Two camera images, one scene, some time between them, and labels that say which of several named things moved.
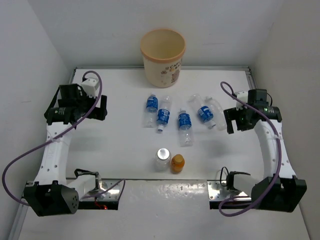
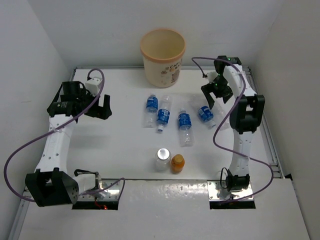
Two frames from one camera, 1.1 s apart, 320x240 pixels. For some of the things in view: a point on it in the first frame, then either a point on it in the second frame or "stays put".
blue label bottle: [150, 116] stays put
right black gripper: [232, 114] → [209, 88]
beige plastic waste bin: [163, 50] stays put
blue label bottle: [163, 115] stays put
